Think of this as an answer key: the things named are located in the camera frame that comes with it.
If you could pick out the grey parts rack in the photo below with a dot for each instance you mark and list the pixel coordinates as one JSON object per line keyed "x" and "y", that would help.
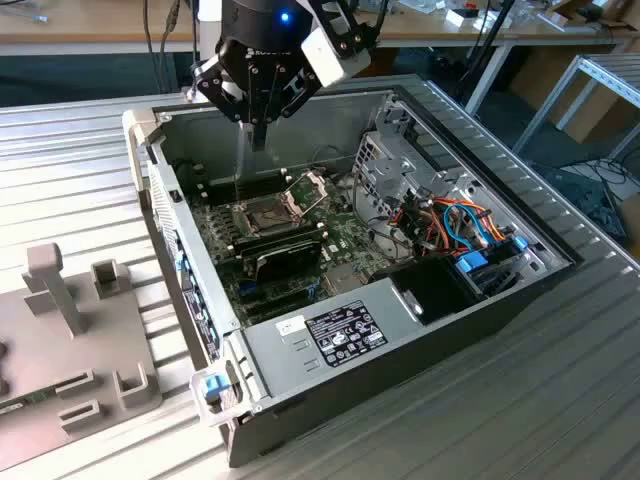
{"x": 100, "y": 340}

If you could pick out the blue plastic clip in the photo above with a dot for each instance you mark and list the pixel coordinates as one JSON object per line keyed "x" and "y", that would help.
{"x": 520, "y": 245}

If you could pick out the blue disk carrier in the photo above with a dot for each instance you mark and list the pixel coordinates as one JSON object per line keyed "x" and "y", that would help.
{"x": 472, "y": 262}

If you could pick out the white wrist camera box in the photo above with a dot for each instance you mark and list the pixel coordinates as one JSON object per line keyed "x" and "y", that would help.
{"x": 325, "y": 55}

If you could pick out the green RAM stick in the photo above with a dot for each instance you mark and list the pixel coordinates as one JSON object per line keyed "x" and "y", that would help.
{"x": 35, "y": 397}

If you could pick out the aluminium frame rack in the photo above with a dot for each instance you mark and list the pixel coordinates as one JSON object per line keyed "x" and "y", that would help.
{"x": 615, "y": 75}

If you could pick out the wooden desk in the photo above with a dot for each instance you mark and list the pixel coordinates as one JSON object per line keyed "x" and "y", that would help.
{"x": 525, "y": 34}

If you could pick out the black RAM slot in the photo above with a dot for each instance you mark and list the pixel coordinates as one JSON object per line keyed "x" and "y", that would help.
{"x": 272, "y": 237}
{"x": 260, "y": 182}

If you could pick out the black graphics card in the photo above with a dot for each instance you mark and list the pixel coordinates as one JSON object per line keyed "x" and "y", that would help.
{"x": 290, "y": 262}

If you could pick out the black stand pole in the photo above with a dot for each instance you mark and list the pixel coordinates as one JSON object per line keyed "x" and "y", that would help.
{"x": 487, "y": 45}

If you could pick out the silver chipset heatsink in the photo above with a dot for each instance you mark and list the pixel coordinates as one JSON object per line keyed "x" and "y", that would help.
{"x": 342, "y": 280}

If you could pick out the small cardboard box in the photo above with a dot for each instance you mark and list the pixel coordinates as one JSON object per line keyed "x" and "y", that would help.
{"x": 631, "y": 215}

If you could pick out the blue case latch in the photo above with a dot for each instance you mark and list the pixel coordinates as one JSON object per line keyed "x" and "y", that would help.
{"x": 212, "y": 387}

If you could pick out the large cardboard box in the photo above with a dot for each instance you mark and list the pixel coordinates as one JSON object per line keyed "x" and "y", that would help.
{"x": 545, "y": 75}

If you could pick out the silver power supply unit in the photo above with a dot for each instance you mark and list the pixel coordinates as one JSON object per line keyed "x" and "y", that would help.
{"x": 280, "y": 360}

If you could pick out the open PC case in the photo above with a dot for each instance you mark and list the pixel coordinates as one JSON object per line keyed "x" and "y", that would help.
{"x": 400, "y": 395}

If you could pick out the metal drive cage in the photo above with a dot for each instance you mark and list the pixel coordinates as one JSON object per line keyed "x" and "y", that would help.
{"x": 390, "y": 172}

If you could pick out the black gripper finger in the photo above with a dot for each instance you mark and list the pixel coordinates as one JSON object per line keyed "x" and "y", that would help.
{"x": 215, "y": 82}
{"x": 300, "y": 87}

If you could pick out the green motherboard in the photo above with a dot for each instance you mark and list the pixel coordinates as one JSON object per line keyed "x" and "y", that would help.
{"x": 345, "y": 235}

